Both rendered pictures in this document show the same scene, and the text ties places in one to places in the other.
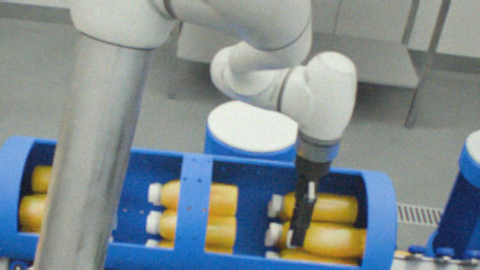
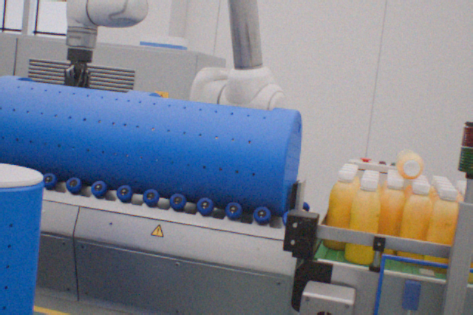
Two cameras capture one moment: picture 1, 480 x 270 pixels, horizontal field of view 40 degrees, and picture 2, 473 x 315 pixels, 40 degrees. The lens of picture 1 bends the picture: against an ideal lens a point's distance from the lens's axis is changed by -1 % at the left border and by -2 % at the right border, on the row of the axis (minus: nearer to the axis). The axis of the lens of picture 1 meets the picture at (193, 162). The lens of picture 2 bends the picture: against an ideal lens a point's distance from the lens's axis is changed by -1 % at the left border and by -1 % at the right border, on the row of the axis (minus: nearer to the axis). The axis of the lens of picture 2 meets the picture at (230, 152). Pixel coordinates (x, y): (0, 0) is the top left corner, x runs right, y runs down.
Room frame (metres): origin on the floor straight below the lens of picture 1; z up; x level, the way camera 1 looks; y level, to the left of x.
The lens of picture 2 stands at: (2.89, 0.64, 1.26)
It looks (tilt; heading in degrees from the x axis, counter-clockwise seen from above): 5 degrees down; 193
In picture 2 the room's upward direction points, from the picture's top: 7 degrees clockwise
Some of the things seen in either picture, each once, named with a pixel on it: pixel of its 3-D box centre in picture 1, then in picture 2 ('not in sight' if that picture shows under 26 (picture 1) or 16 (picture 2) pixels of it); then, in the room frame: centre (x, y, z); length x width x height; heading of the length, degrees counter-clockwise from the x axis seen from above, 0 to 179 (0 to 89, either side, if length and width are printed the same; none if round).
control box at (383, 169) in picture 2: not in sight; (380, 180); (0.89, 0.66, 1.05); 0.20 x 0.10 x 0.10; 90
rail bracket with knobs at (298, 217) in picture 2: not in sight; (301, 234); (1.37, 0.49, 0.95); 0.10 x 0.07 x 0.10; 0
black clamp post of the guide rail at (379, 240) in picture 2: not in sight; (378, 253); (1.40, 0.67, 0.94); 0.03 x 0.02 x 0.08; 90
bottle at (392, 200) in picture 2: not in sight; (389, 220); (1.23, 0.69, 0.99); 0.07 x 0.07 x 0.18
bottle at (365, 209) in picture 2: not in sight; (363, 223); (1.33, 0.63, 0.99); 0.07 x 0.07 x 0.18
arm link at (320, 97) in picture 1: (322, 92); (87, 2); (1.12, -0.23, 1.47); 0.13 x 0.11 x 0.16; 63
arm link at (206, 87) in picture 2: not in sight; (213, 97); (0.56, 0.03, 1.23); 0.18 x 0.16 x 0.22; 62
